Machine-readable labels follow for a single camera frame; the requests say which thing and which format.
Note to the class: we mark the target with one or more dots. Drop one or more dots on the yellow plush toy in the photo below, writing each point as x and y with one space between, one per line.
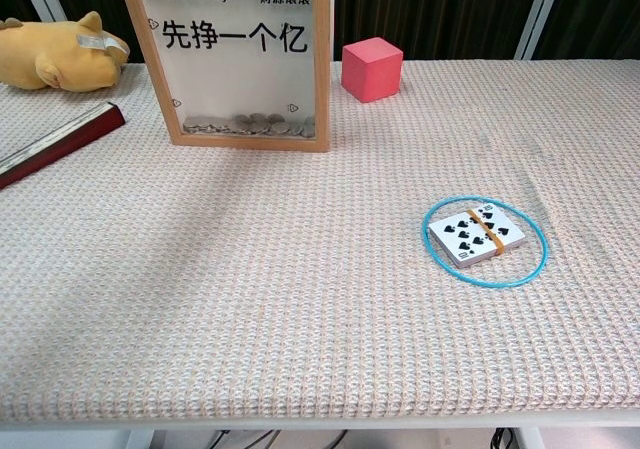
50 54

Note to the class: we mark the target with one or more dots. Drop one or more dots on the wooden glass money box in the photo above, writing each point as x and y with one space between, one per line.
240 84

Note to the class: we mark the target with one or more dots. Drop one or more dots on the white plush label tag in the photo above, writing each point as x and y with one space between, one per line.
100 43

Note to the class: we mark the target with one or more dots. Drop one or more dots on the playing card deck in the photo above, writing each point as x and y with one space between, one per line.
465 236

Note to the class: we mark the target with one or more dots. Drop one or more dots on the pink woven table cloth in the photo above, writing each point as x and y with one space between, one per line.
320 319

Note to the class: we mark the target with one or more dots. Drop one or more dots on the red cube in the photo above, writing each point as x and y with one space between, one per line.
372 69

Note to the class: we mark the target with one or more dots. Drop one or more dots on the dark red folded fan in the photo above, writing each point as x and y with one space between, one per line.
65 141

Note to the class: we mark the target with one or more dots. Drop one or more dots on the orange rubber band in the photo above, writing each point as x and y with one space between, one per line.
487 231

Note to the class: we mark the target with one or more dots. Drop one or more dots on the black pleated curtain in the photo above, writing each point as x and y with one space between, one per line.
450 9

